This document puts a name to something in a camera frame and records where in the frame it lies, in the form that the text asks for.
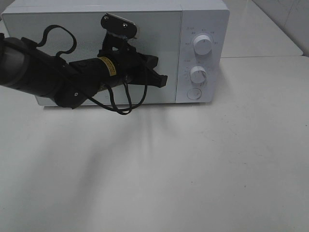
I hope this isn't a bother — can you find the round door release button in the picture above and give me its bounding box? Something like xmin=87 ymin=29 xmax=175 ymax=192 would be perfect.
xmin=187 ymin=88 xmax=202 ymax=100

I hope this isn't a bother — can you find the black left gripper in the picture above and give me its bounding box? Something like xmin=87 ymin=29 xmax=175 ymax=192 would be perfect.
xmin=54 ymin=52 xmax=168 ymax=109

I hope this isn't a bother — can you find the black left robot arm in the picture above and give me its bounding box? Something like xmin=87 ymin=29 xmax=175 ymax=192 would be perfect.
xmin=0 ymin=34 xmax=168 ymax=109

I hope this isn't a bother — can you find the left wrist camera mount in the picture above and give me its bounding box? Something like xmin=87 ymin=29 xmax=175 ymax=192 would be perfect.
xmin=98 ymin=13 xmax=138 ymax=57

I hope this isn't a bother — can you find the white microwave door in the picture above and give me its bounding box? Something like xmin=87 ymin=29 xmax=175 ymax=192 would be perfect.
xmin=3 ymin=11 xmax=181 ymax=103

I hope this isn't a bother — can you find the white upper microwave knob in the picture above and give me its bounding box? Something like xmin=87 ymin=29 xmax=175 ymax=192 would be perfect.
xmin=193 ymin=34 xmax=213 ymax=55

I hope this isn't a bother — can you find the white microwave oven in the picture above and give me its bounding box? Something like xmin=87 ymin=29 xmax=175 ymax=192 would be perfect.
xmin=1 ymin=0 xmax=229 ymax=103

